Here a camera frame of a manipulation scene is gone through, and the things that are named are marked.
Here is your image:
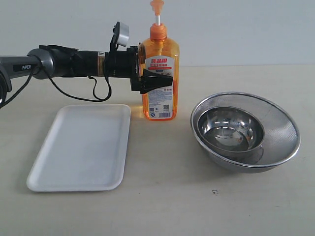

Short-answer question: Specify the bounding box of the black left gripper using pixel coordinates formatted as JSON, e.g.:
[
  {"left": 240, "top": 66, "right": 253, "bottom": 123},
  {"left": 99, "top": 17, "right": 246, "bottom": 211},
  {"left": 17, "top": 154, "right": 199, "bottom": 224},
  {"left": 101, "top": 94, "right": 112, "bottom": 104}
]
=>
[{"left": 104, "top": 45, "right": 173, "bottom": 94}]

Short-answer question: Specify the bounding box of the orange pump soap bottle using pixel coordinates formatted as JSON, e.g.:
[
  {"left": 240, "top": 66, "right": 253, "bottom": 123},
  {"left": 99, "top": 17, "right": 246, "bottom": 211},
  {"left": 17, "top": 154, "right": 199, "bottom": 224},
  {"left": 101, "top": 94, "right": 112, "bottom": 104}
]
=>
[{"left": 138, "top": 0, "right": 180, "bottom": 121}]

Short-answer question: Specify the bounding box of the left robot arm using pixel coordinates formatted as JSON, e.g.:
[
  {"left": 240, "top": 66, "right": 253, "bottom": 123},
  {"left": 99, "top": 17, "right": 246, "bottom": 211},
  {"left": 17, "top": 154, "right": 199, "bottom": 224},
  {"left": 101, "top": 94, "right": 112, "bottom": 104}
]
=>
[{"left": 0, "top": 43, "right": 173, "bottom": 107}]

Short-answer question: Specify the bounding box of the small stainless steel bowl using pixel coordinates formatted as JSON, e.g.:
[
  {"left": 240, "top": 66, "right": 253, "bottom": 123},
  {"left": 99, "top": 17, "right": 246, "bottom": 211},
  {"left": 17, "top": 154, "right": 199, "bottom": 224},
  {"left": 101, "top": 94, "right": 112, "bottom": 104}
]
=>
[{"left": 197, "top": 106, "right": 265, "bottom": 164}]

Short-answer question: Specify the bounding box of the white rectangular foam tray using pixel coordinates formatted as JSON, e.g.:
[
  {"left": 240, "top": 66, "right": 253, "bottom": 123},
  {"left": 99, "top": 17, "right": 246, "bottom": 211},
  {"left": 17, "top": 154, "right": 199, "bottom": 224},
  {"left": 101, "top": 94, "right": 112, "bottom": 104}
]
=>
[{"left": 27, "top": 104, "right": 131, "bottom": 192}]

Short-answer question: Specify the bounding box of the steel mesh colander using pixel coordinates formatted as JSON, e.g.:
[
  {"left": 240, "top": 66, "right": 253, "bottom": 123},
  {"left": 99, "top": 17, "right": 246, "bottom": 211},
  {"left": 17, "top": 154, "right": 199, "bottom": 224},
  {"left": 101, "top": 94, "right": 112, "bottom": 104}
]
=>
[{"left": 190, "top": 91, "right": 301, "bottom": 173}]

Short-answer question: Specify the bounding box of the black camera cable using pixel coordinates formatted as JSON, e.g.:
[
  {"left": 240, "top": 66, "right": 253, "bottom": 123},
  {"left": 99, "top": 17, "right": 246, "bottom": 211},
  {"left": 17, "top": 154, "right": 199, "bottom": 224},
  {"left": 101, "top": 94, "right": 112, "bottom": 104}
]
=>
[{"left": 0, "top": 36, "right": 121, "bottom": 109}]

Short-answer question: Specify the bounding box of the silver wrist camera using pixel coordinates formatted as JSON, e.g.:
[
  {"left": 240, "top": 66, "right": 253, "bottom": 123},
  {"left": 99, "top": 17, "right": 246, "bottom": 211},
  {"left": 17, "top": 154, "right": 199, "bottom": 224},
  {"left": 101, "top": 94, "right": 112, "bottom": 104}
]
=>
[{"left": 113, "top": 21, "right": 129, "bottom": 47}]

